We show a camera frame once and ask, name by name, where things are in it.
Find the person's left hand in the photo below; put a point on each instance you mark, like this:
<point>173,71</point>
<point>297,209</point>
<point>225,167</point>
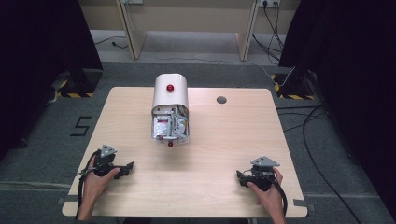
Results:
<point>95,186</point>

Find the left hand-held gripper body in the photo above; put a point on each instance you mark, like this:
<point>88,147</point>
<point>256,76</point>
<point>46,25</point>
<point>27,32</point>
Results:
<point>104,161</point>

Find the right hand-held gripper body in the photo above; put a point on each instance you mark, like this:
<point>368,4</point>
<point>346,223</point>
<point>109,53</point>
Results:
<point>260,175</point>

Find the person's right hand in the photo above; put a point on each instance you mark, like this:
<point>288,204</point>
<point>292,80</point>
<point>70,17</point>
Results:
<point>272,194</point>

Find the stand base with hazard tape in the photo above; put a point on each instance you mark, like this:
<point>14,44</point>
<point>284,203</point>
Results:
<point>294,87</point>
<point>79,84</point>

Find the white wall socket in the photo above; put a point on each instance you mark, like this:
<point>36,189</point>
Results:
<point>269,2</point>

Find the white and grey packets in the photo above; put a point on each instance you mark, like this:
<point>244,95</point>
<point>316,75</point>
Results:
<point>180,124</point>

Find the white packet with red label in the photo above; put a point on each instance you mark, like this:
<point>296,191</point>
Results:
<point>162,126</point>

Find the black curtain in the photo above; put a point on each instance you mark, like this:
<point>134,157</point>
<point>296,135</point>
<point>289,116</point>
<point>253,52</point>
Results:
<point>40,62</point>
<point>351,77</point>

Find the white rounded storage box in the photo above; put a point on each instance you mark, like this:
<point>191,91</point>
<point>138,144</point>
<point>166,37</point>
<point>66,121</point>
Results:
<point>170,96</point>

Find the light wooden desk frame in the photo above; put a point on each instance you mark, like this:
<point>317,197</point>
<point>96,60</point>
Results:
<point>137,37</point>

